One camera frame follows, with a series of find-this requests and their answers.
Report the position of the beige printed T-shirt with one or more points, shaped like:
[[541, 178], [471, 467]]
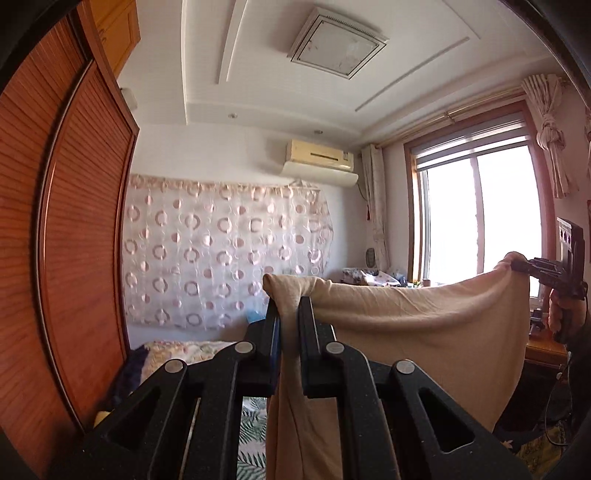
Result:
[[406, 350]]

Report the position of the wooden curtain rod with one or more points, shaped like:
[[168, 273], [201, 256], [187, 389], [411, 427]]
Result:
[[480, 107]]

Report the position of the dark oval object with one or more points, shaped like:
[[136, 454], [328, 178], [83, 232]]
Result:
[[370, 256]]

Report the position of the wooden slatted wardrobe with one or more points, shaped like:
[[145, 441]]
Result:
[[69, 207]]

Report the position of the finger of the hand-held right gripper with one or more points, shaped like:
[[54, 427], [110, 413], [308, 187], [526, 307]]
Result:
[[531, 266]]

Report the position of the long wooden cabinet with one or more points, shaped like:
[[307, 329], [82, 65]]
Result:
[[547, 346]]

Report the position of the white wall box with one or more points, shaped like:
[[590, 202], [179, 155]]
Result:
[[130, 98]]

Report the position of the cardboard box with blue bags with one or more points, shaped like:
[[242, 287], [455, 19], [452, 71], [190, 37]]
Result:
[[252, 316]]

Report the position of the square ceiling light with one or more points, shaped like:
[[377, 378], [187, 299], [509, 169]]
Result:
[[339, 41]]

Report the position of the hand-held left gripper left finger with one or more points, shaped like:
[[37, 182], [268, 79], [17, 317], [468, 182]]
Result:
[[270, 337]]

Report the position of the sheer circle-pattern curtain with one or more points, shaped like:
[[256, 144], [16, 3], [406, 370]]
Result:
[[221, 249]]

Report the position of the floral quilt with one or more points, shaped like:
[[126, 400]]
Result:
[[184, 353]]

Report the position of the white air deflector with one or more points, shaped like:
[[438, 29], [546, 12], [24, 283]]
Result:
[[321, 174]]

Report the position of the tied beige window curtain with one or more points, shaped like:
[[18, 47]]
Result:
[[551, 134]]

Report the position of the hanging patterned window curtain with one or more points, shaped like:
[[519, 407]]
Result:
[[376, 198]]

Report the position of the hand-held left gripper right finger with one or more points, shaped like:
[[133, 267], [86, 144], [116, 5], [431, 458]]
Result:
[[311, 350]]

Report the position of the person's right hand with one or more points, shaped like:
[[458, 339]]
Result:
[[556, 309]]

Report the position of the cream wall air conditioner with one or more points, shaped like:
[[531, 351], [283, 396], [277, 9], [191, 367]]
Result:
[[318, 152]]

